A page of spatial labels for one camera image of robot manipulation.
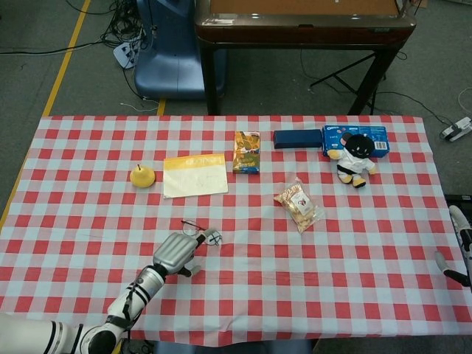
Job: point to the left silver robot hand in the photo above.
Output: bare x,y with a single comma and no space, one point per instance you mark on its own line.
177,252

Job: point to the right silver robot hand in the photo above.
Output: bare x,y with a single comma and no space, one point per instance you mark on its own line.
461,236

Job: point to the wire-rim eyeglasses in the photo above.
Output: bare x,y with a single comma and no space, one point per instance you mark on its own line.
190,228

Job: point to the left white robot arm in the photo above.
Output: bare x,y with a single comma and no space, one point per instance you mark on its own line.
92,324

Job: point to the dark blue case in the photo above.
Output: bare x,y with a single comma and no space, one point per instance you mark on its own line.
296,139

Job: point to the black flat device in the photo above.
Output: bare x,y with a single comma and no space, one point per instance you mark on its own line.
459,199

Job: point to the yellow white paper envelope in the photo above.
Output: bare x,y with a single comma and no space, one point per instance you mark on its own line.
194,177

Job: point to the yellow pear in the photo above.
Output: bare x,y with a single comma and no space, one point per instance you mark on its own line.
142,177

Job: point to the red white checkered tablecloth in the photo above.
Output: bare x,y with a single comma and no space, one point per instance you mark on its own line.
280,280

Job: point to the white grey power strip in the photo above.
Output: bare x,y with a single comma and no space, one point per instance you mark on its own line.
457,129

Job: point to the yellow green snack box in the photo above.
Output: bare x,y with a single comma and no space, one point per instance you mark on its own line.
247,152

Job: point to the black plush toy white robe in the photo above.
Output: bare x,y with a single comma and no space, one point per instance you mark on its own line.
355,160

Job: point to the clear bag of snacks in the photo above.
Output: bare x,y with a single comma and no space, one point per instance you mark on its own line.
299,206

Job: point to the blue Oreo cookie box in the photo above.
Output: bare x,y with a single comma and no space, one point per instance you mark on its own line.
333,138

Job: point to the blue plastic chair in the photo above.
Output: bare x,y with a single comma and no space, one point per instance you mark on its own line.
169,62

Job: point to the white power strip with plugs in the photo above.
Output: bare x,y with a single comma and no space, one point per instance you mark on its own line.
124,54

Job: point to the dark brown wooden table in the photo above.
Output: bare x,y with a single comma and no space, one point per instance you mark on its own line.
302,29

